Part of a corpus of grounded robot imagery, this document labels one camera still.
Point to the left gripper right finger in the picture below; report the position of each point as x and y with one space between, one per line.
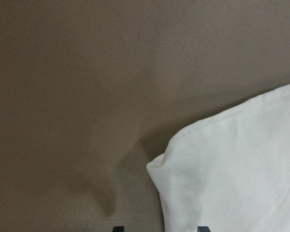
203 229

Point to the white long-sleeve printed shirt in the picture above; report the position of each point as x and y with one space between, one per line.
229 172

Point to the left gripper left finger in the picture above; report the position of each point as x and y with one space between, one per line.
118 229

